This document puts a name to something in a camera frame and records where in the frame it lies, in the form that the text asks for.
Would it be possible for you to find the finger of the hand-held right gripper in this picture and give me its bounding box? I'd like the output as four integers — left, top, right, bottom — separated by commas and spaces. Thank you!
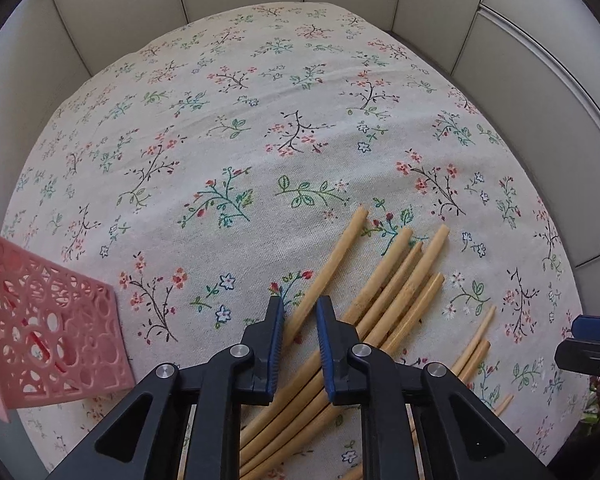
554, 338, 600, 377
571, 314, 600, 337

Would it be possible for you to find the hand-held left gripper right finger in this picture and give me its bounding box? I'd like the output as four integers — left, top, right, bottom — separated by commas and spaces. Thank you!
315, 296, 556, 480

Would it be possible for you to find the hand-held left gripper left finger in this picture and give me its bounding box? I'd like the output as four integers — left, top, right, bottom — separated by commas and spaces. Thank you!
45, 296, 285, 480

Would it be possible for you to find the pile of wooden chopsticks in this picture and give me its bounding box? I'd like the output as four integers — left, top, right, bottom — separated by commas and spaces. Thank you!
177, 205, 516, 480

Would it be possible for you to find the pink perforated utensil holder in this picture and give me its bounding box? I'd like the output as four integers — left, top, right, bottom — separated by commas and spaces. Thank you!
0, 217, 136, 423

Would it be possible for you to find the floral tablecloth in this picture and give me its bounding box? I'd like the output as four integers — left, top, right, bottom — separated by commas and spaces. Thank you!
0, 2, 588, 480

